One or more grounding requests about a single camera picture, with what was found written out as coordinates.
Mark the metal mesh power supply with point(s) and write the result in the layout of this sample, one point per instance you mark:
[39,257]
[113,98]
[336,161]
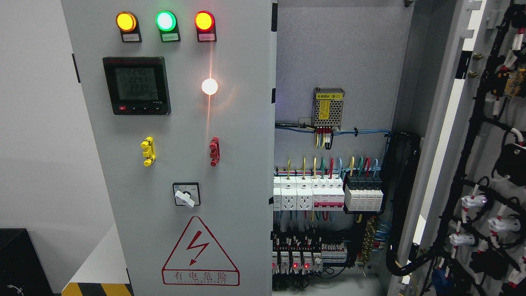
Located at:
[327,107]

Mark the white socket breaker row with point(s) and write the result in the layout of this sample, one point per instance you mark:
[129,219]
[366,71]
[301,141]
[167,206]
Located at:
[309,193]

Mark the lower relay terminal row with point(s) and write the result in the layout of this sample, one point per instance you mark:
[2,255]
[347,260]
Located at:
[308,252]

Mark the red indicator light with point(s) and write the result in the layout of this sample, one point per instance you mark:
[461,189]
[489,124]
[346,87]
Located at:
[205,27]

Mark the red electric warning sticker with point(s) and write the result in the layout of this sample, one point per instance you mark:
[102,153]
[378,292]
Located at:
[199,259]

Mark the white glowing lamp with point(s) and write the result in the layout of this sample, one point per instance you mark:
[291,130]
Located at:
[209,86]

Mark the green indicator light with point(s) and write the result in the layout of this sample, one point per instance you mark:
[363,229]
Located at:
[167,24]

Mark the black surge protector block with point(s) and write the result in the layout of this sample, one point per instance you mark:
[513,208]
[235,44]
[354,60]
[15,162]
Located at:
[363,195]

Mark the yellow indicator light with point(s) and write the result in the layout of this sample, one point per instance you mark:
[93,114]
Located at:
[128,25]

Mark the black digital power meter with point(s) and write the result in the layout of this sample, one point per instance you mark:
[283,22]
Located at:
[137,86]

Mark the grey cabinet door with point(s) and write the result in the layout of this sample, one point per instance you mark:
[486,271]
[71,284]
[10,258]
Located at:
[462,212]
[235,194]

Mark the grey electrical cabinet body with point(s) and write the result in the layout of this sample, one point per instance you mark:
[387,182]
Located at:
[386,55]

